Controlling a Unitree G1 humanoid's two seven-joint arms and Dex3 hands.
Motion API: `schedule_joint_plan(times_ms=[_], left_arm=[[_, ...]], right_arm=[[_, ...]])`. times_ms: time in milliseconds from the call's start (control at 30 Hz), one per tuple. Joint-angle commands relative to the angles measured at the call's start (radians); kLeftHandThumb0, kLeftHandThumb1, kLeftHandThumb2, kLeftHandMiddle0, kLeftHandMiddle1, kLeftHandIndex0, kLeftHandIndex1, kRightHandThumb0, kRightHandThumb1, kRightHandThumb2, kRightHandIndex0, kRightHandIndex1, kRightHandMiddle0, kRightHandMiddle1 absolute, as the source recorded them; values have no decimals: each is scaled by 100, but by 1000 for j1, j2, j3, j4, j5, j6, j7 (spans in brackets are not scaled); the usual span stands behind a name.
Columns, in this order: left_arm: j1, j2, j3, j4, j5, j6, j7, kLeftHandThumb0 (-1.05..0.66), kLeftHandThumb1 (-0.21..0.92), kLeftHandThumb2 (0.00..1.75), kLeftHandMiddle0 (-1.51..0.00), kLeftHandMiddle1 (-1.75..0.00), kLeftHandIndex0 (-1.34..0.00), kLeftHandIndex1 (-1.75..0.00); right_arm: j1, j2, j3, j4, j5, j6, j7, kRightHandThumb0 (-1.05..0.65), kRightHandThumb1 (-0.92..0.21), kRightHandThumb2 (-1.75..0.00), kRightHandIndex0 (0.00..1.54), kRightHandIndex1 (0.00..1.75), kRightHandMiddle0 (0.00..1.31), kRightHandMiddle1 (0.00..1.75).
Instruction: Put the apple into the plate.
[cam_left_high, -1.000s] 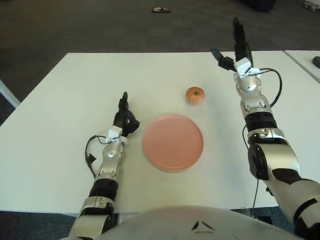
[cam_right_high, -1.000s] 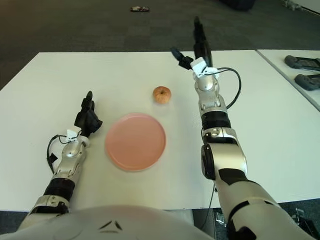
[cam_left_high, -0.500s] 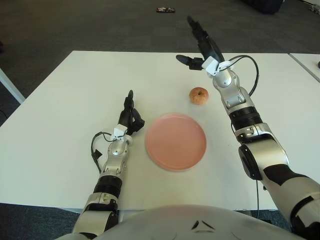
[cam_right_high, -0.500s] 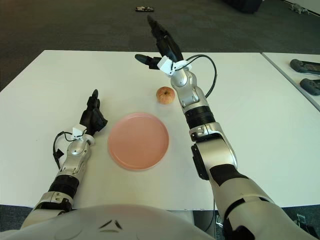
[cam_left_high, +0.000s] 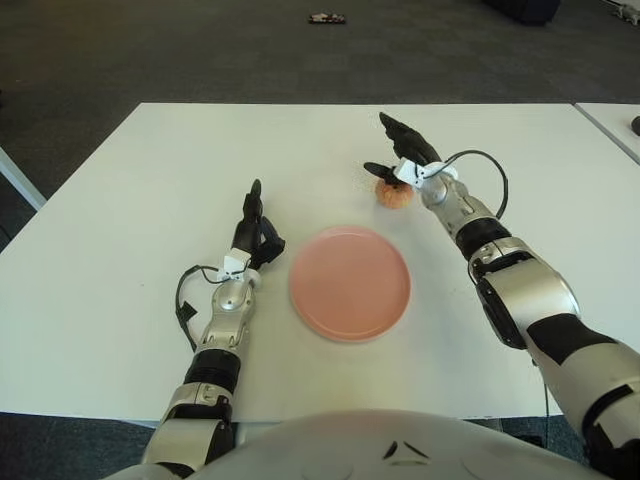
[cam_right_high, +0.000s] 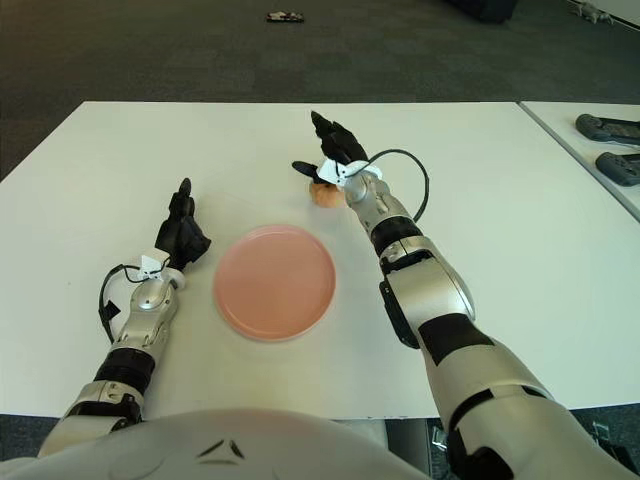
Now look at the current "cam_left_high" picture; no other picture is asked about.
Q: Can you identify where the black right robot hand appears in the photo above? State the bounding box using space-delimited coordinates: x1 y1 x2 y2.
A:
363 111 447 182

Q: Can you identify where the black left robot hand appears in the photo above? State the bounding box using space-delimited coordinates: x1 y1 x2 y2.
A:
232 178 287 271

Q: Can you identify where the red yellow apple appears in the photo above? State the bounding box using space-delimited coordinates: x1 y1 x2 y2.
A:
373 178 416 208

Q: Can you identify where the round pink plate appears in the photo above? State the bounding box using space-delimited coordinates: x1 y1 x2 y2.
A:
288 225 413 344

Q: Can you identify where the black box on floor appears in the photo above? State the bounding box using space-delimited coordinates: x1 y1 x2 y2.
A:
482 0 559 25

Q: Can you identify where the white neighbouring table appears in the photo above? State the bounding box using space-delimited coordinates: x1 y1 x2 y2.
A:
573 102 640 166
0 144 47 214

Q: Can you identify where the grey robot torso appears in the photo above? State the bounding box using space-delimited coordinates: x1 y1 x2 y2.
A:
107 408 609 480

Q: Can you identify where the grey toy on floor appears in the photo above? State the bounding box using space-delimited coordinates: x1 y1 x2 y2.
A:
610 0 640 24

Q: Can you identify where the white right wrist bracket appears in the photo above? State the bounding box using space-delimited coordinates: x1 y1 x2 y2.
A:
394 158 431 190

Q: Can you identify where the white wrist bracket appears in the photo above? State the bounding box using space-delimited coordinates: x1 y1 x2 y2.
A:
217 253 253 283
394 158 431 190

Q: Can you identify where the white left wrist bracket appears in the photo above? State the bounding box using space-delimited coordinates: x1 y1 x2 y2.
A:
217 253 253 283

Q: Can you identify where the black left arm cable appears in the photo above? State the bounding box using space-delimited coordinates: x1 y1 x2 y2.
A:
174 263 226 354

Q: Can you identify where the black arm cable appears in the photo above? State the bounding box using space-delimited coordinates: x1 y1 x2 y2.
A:
174 263 226 354
429 149 510 221

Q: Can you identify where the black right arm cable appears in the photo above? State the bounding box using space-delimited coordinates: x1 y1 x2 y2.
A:
429 149 510 221

